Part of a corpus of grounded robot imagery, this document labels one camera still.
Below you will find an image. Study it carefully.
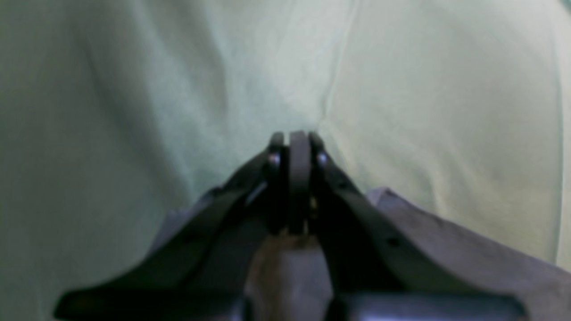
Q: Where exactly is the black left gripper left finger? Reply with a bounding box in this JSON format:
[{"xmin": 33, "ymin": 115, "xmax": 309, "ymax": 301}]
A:
[{"xmin": 54, "ymin": 132, "xmax": 288, "ymax": 321}]

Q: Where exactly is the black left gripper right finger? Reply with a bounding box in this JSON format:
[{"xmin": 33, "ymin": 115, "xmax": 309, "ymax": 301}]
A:
[{"xmin": 289, "ymin": 131, "xmax": 528, "ymax": 321}]

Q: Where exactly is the grey t-shirt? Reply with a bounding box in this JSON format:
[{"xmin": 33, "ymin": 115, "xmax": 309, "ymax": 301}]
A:
[{"xmin": 147, "ymin": 186, "xmax": 571, "ymax": 321}]

